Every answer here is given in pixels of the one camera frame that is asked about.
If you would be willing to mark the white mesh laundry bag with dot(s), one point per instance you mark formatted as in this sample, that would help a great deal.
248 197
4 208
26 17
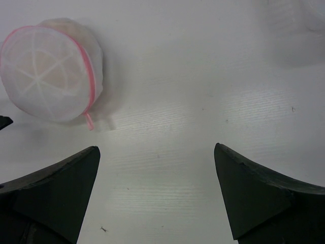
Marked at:
53 70

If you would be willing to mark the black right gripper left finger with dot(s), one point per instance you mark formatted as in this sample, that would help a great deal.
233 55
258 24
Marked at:
49 205

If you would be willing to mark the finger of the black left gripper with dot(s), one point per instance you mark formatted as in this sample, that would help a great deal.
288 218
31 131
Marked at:
5 121

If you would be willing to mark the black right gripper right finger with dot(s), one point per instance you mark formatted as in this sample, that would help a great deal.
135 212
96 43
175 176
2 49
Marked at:
265 206

